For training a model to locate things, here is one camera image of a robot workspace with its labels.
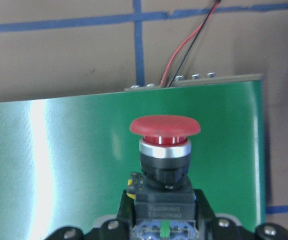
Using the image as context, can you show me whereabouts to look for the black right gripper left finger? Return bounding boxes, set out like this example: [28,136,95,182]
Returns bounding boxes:
[116,190,136,240]

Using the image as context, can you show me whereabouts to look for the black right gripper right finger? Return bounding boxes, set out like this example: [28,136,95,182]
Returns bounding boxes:
[194,189,216,240]

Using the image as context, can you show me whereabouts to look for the red push button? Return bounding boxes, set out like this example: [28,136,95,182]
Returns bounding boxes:
[127,115,201,240]

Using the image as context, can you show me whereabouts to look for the green conveyor belt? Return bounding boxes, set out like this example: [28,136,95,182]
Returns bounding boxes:
[0,74,266,240]

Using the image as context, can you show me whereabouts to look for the red black conveyor wires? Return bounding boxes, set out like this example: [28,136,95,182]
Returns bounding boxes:
[160,0,222,88]

